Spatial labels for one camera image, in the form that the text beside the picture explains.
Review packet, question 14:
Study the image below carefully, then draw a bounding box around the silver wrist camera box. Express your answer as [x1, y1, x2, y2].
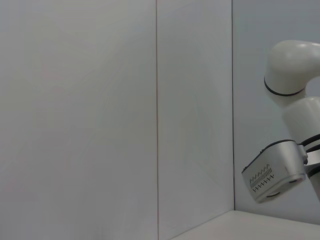
[241, 139, 308, 205]

